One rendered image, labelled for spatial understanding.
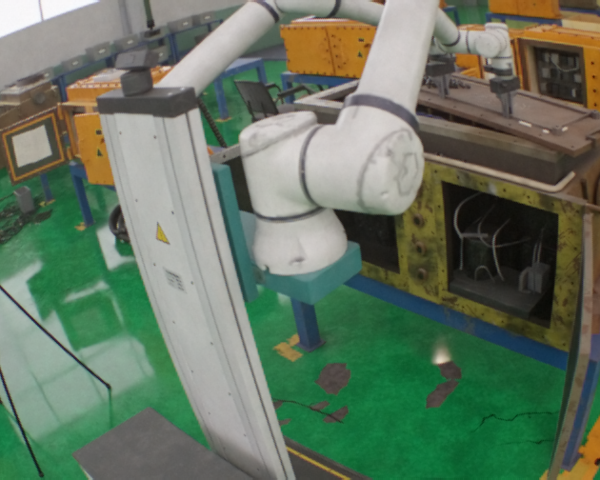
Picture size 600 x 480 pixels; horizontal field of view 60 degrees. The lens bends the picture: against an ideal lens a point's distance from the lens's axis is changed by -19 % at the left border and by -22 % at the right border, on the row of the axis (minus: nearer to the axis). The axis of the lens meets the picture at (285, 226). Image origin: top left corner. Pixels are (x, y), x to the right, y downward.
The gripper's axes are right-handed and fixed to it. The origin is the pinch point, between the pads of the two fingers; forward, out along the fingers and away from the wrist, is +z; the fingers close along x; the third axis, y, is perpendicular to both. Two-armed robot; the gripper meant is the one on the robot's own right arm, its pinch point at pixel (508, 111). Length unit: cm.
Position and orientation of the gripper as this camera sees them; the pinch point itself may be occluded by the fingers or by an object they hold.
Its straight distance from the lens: 213.3
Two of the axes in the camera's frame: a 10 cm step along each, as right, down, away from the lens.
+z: 1.8, 8.9, 4.3
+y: 4.6, 3.1, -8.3
